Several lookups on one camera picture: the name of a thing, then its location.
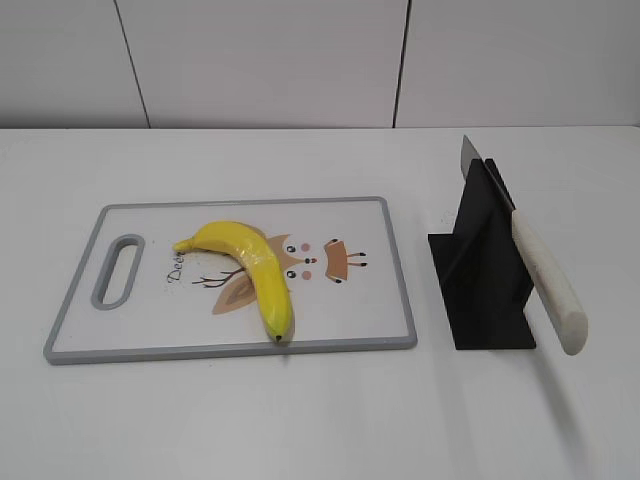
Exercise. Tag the white-handled cleaver knife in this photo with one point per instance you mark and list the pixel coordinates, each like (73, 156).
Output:
(560, 301)

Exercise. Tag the yellow plastic banana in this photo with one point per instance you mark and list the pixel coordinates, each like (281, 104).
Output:
(252, 251)

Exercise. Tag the black knife stand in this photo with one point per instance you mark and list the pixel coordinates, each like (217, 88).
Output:
(483, 280)

